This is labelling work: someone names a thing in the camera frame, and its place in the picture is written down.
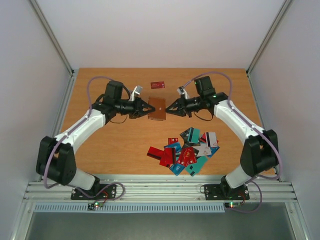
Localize teal card bottom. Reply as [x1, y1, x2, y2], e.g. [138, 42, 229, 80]
[185, 156, 208, 177]

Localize blue card right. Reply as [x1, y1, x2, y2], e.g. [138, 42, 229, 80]
[207, 146, 220, 159]

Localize circuit board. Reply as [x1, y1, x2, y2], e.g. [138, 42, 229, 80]
[87, 202, 104, 211]
[224, 201, 242, 209]

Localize aluminium frame rails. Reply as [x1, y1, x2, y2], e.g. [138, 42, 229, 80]
[23, 174, 297, 203]

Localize dark red striped card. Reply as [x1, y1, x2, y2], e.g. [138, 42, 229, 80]
[146, 146, 164, 161]

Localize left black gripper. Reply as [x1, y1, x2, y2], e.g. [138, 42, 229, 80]
[116, 97, 156, 119]

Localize left frame post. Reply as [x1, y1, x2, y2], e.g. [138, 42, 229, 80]
[28, 0, 74, 76]

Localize black card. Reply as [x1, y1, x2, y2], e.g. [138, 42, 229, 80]
[180, 127, 194, 143]

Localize frame post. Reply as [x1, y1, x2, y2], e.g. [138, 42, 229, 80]
[28, 0, 74, 76]
[246, 0, 294, 78]

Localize small red card top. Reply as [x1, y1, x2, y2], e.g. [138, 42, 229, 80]
[167, 137, 179, 145]

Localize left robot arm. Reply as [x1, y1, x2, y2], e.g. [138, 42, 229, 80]
[36, 79, 156, 199]

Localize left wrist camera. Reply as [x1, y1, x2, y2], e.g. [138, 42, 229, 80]
[129, 85, 143, 102]

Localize teal card with stripe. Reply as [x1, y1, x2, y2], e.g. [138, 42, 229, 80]
[187, 127, 200, 144]

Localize grey slotted cable duct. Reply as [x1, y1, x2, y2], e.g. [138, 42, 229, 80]
[33, 202, 225, 214]

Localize blue card bottom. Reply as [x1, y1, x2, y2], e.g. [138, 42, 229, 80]
[169, 163, 186, 176]

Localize right circuit board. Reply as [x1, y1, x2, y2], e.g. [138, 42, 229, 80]
[224, 201, 242, 209]

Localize right frame post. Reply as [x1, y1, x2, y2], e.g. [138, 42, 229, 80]
[246, 0, 294, 78]

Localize blue card centre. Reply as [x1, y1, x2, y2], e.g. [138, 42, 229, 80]
[164, 142, 182, 153]

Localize blue card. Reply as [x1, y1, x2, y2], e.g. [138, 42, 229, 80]
[169, 163, 186, 176]
[207, 146, 220, 159]
[164, 142, 182, 153]

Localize left circuit board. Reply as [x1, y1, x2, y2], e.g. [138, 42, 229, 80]
[87, 202, 104, 211]

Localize white card centre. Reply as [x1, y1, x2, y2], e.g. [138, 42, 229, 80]
[193, 144, 212, 157]

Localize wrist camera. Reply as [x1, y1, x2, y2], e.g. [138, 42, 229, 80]
[129, 85, 143, 102]
[177, 86, 190, 99]

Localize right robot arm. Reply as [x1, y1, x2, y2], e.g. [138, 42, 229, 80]
[165, 73, 283, 199]

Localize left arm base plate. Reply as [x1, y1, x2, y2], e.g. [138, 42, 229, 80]
[70, 183, 117, 201]

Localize red VIP card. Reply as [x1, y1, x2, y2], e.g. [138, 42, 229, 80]
[176, 147, 197, 167]

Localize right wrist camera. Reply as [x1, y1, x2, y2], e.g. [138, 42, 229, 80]
[177, 86, 190, 99]

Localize red card left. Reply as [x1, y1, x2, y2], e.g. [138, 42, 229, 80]
[159, 147, 176, 168]

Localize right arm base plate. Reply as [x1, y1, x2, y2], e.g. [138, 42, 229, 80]
[204, 184, 250, 201]

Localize lone red card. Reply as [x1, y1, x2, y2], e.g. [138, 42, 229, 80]
[150, 81, 165, 90]

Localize white card with stripe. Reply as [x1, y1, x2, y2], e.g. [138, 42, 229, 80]
[205, 132, 218, 148]

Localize brown leather card holder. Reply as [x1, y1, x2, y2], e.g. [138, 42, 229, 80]
[148, 96, 166, 121]

